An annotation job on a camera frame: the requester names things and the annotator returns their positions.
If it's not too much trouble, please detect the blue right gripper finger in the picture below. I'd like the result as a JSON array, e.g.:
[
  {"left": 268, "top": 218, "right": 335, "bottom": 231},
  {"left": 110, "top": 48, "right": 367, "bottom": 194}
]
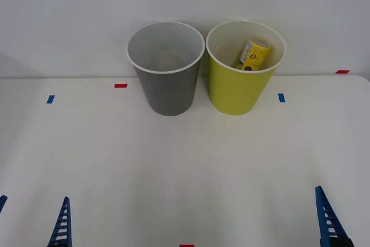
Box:
[{"left": 314, "top": 186, "right": 354, "bottom": 247}]

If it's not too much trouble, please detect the yellow plastic bottle black cap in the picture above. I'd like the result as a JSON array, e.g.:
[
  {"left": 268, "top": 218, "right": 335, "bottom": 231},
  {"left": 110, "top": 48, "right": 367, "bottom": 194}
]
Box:
[{"left": 234, "top": 38, "right": 272, "bottom": 72}]

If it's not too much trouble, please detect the yellow-green plastic waste bin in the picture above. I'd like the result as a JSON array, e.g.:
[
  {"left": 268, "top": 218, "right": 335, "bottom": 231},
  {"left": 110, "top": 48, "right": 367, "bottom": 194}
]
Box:
[{"left": 205, "top": 19, "right": 287, "bottom": 116}]

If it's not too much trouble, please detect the grey plastic waste bin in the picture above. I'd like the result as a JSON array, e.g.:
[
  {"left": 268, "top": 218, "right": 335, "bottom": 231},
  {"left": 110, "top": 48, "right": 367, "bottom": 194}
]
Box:
[{"left": 125, "top": 20, "right": 206, "bottom": 117}]

